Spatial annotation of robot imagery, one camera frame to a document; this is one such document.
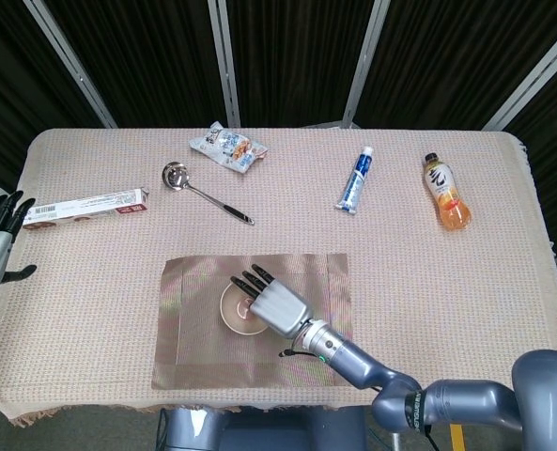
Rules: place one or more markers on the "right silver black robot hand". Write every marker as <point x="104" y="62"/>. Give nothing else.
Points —
<point x="280" y="307"/>

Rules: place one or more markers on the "light brown bowl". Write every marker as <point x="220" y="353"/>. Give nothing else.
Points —
<point x="233" y="315"/>

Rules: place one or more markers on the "brown woven placemat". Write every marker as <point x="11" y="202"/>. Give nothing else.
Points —
<point x="198" y="357"/>

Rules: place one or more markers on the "white red baking paper box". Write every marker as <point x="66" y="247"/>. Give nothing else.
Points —
<point x="85" y="206"/>

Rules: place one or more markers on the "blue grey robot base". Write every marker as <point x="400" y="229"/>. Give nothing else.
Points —
<point x="268" y="432"/>

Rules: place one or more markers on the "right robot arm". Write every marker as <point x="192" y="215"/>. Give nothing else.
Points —
<point x="447" y="404"/>

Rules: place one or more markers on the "blue white toothpaste tube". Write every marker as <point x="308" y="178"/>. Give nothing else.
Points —
<point x="355" y="181"/>

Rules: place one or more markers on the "beige woven tablecloth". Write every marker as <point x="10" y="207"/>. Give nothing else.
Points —
<point x="447" y="305"/>

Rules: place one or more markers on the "white snack bag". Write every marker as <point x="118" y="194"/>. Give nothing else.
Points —
<point x="228" y="148"/>

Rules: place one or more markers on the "orange drink bottle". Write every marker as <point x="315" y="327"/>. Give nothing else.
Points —
<point x="449" y="197"/>

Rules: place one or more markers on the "dark pleated curtain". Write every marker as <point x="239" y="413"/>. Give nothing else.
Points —
<point x="297" y="56"/>

